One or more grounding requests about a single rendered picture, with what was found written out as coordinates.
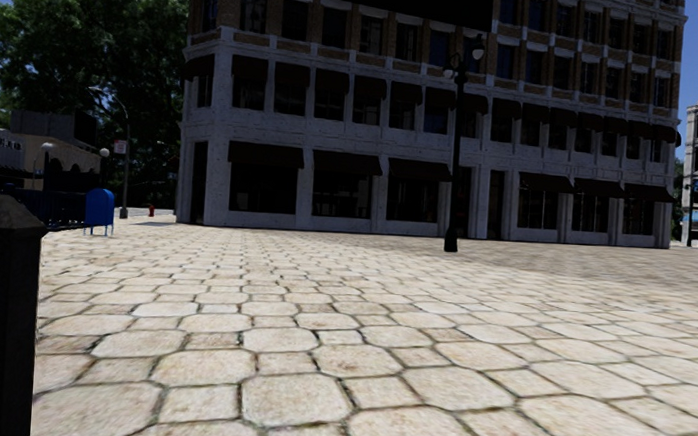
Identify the black street lamp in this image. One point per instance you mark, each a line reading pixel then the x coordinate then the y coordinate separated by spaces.
pixel 690 215
pixel 455 164

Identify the low tan building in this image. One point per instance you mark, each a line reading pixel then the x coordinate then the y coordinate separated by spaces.
pixel 34 150

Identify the trees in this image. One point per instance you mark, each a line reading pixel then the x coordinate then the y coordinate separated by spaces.
pixel 95 40

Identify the brick and stone building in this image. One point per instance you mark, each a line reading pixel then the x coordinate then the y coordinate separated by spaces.
pixel 354 134

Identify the blue letter box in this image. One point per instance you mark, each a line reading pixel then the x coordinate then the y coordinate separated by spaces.
pixel 99 207

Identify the grey street lamp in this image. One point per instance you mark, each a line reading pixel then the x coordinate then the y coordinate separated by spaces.
pixel 126 168

